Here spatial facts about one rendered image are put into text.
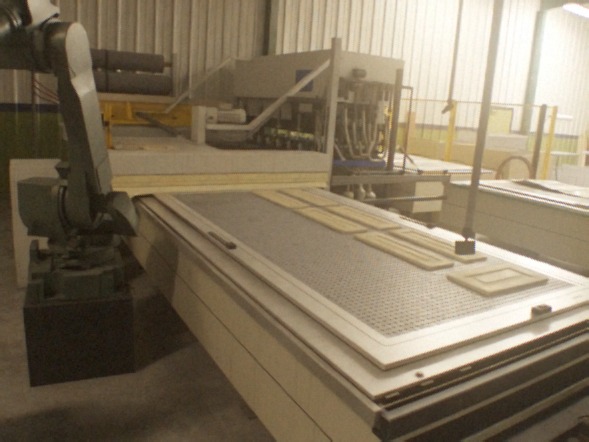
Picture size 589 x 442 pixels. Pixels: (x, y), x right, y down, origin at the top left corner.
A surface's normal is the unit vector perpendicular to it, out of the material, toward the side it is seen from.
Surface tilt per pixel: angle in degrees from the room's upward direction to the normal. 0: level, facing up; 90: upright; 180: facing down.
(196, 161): 90
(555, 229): 90
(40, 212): 90
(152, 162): 90
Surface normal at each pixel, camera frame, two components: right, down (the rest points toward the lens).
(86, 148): -0.09, 0.55
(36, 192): -0.07, 0.22
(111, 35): 0.51, 0.22
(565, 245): -0.86, 0.06
